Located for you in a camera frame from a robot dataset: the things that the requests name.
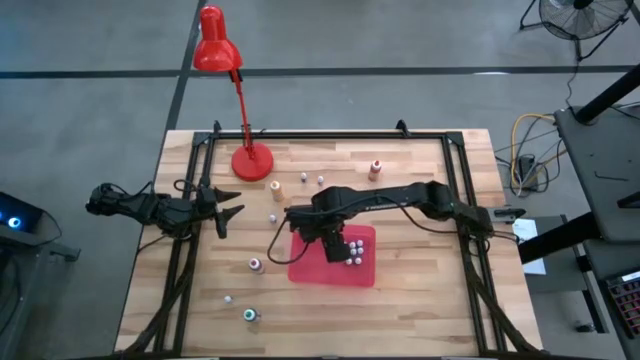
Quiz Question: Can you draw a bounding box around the red desk lamp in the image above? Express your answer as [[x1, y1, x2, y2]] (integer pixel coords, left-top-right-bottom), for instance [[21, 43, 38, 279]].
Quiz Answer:
[[192, 4, 275, 183]]

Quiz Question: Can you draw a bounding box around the black floor fan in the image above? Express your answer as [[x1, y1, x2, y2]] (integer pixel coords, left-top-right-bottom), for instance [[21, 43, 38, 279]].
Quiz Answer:
[[518, 0, 635, 62]]

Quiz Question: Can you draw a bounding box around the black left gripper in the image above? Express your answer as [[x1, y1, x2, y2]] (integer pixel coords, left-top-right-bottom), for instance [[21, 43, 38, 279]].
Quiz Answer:
[[190, 185, 247, 240]]

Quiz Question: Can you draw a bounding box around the black table frame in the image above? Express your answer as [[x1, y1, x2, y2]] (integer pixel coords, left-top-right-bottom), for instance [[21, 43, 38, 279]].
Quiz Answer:
[[117, 119, 546, 360]]

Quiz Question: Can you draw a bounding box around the black computer with blue light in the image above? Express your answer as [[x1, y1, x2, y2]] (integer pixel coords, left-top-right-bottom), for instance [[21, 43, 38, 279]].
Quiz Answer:
[[0, 192, 81, 262]]

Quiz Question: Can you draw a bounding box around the yellow cable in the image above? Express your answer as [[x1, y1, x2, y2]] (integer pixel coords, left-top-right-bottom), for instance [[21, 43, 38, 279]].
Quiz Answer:
[[509, 113, 557, 189]]

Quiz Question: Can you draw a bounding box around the pink plastic bin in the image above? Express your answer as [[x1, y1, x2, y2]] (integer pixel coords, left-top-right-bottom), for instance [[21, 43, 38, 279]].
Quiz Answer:
[[287, 224, 377, 289]]

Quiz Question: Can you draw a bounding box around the black power strip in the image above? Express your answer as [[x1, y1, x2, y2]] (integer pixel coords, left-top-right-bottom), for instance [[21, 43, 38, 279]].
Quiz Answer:
[[517, 154, 537, 187]]

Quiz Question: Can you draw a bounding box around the white paper sheet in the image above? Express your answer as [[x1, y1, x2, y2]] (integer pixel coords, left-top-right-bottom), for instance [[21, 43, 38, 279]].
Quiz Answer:
[[511, 218, 548, 277]]

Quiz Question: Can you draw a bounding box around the grey stand with black pole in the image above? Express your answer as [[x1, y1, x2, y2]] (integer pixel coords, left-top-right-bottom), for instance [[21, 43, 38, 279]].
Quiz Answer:
[[553, 63, 640, 244]]

